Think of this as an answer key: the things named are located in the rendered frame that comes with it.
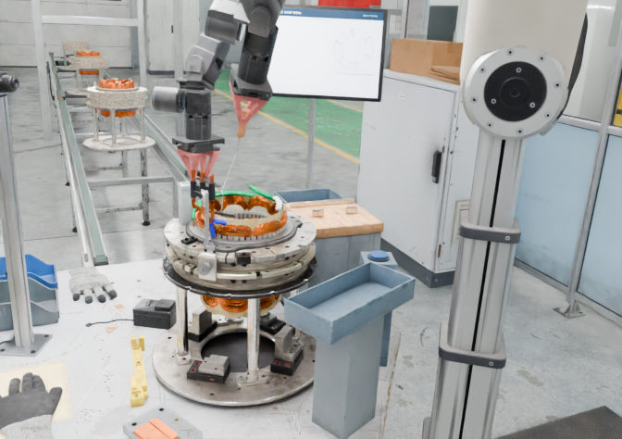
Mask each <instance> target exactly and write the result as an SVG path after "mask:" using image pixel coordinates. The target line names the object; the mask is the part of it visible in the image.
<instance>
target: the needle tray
mask: <svg viewBox="0 0 622 439"><path fill-rule="evenodd" d="M415 282H416V278H414V277H412V276H409V275H406V274H403V273H402V272H399V271H396V270H392V269H389V268H387V267H384V266H381V265H380V264H377V263H374V262H372V261H369V262H368V263H366V264H363V265H361V266H359V267H357V268H354V269H352V270H349V271H346V272H345V273H343V274H341V275H338V276H336V277H334V278H331V279H329V280H327V281H325V282H322V283H320V284H318V285H315V286H313V287H311V288H309V289H306V290H304V291H302V292H301V293H298V294H296V295H293V296H290V297H288V298H286V299H284V322H286V323H288V324H290V325H292V326H293V327H295V328H297V329H299V330H301V331H302V332H305V333H307V334H309V335H311V336H313V337H315V338H317V341H316V358H315V375H314V391H313V407H312V422H314V423H315V424H316V425H318V426H319V427H321V428H322V429H324V430H326V431H327V432H329V433H331V434H332V435H334V436H336V437H337V438H339V439H347V438H348V437H349V436H351V435H352V434H353V433H355V432H356V431H358V430H359V429H360V428H361V427H363V426H364V425H365V424H367V423H368V422H369V421H371V420H372V419H374V418H375V411H376V401H377V391H378V381H379V363H380V353H381V343H382V334H383V323H384V315H385V314H387V313H389V312H391V311H392V310H394V309H396V308H398V307H399V306H401V305H403V304H404V303H406V302H408V301H410V300H412V299H413V298H414V291H415Z"/></svg>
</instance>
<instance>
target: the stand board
mask: <svg viewBox="0 0 622 439"><path fill-rule="evenodd" d="M283 206H284V210H287V211H290V212H292V213H295V214H298V215H300V216H301V219H302V218H306V219H308V220H309V221H311V223H313V224H314V226H315V227H316V229H317V238H316V239H318V238H328V237H337V236H346V235H356V234H366V233H375V232H383V228H384V223H383V222H382V221H380V220H379V219H377V218H376V217H374V216H373V215H371V214H370V213H368V212H367V211H366V210H364V209H363V208H361V207H360V206H359V205H357V204H356V203H353V204H342V205H330V206H318V207H295V208H290V204H283ZM355 206H357V214H347V215H346V214H345V209H346V207H355ZM321 208H324V217H314V218H313V217H312V209H321Z"/></svg>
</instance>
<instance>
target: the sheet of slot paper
mask: <svg viewBox="0 0 622 439"><path fill-rule="evenodd" d="M27 372H32V373H33V375H34V374H37V375H40V377H41V378H42V379H43V381H44V385H45V388H46V390H47V391H48V393H49V391H50V389H51V388H52V387H57V386H59V387H61V388H62V389H63V392H62V395H61V397H60V400H59V402H58V405H57V407H56V411H55V413H54V414H53V417H52V419H51V422H50V423H55V422H59V421H62V420H70V419H73V412H72V406H71V400H70V393H69V387H68V375H67V369H66V362H65V359H61V360H58V361H53V362H48V363H43V364H38V365H33V366H28V367H23V368H18V369H13V370H4V371H0V395H1V396H2V397H3V396H6V395H8V386H9V383H10V381H11V380H12V379H13V378H20V386H19V391H20V392H21V382H22V376H23V374H25V373H27Z"/></svg>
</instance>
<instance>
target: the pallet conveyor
mask: <svg viewBox="0 0 622 439"><path fill-rule="evenodd" d="M47 54H48V61H46V65H47V74H48V73H49V80H50V90H51V96H52V99H53V105H54V106H55V107H56V117H57V125H58V133H59V134H60V141H61V151H62V153H61V155H62V156H63V157H64V159H65V170H66V181H67V183H66V186H69V187H70V198H71V209H72V220H73V226H74V228H73V229H72V231H73V232H77V233H78V236H79V242H80V248H81V266H82V267H90V266H94V267H99V266H106V265H109V264H108V257H107V253H106V247H105V244H104V240H103V236H102V233H101V230H100V226H99V222H98V219H97V216H96V214H97V213H108V212H120V211H132V210H142V211H143V226H148V225H150V224H151V222H150V221H149V219H150V214H149V190H148V183H155V182H173V219H178V218H179V196H178V182H189V181H190V180H191V179H189V178H187V177H185V170H186V168H184V167H183V166H182V164H181V163H180V162H179V161H178V159H176V158H175V157H174V155H173V154H172V153H171V152H170V151H169V150H168V148H167V147H166V146H165V145H164V144H163V143H162V142H161V140H160V139H159V138H158V137H157V136H156V135H155V133H154V132H153V131H152V130H151V129H150V128H149V127H148V125H147V124H146V123H144V126H145V137H149V138H152V139H154V140H155V145H153V146H151V147H149V148H150V149H151V150H152V152H153V153H154V154H155V156H156V157H157V159H158V160H159V161H160V163H161V164H162V165H163V167H164V168H165V169H166V171H167V172H168V174H169V175H166V176H151V177H148V166H147V148H145V149H140V160H141V177H136V178H128V159H127V151H121V158H122V162H120V163H119V165H118V166H106V167H89V168H84V167H83V165H82V161H81V155H80V151H79V147H78V145H77V143H83V142H84V141H85V140H76V139H80V138H94V134H93V133H74V131H73V127H72V124H71V123H75V122H93V120H92V119H78V120H70V116H69V112H93V108H92V107H88V106H87V105H77V106H67V103H66V100H57V95H56V90H60V89H63V90H64V91H69V90H76V89H77V88H62V86H61V82H76V81H77V78H76V74H74V75H58V73H53V71H52V67H58V68H62V67H65V64H64V57H63V56H54V52H53V53H52V52H50V53H49V52H48V50H47ZM54 57H57V58H54ZM50 76H51V77H50ZM59 78H61V79H59ZM64 78H75V79H64ZM83 78H84V79H83ZM88 78H90V79H88ZM94 78H96V79H94ZM51 79H52V83H53V94H54V95H52V87H51ZM81 81H82V82H85V88H82V89H86V88H88V82H90V87H93V82H96V86H98V82H99V75H94V76H93V75H90V76H88V75H87V74H86V75H84V76H82V75H81ZM97 111H98V116H99V117H98V122H99V128H100V130H99V136H106V135H111V119H110V117H107V127H108V132H104V130H103V128H104V126H103V116H102V115H101V114H100V110H99V109H97ZM144 118H145V119H146V120H147V121H148V122H149V123H150V124H151V125H152V126H153V128H154V129H155V130H156V131H157V132H158V133H159V134H160V135H161V136H162V138H163V139H164V140H165V141H166V142H167V143H168V144H169V145H170V146H171V148H172V149H173V150H174V151H175V152H176V153H177V154H178V155H179V153H178V147H177V146H176V145H174V144H173V143H172V142H171V141H170V140H169V139H168V137H167V136H166V135H165V134H164V133H163V132H162V131H161V130H160V129H159V128H158V127H157V126H156V125H155V124H154V123H153V122H152V121H151V119H150V118H149V117H148V116H147V115H146V114H145V113H144ZM127 119H128V120H129V122H130V123H131V125H132V126H133V127H134V129H135V130H136V131H137V132H127V134H128V135H138V136H141V126H140V116H139V115H138V114H137V113H136V115H135V116H134V117H130V118H129V117H127ZM110 169H122V176H123V178H120V179H105V180H90V181H87V178H86V175H85V171H93V170H110ZM126 184H142V201H141V202H140V203H139V204H138V206H127V207H105V208H94V205H93V200H92V196H91V192H90V189H89V187H98V186H112V185H126Z"/></svg>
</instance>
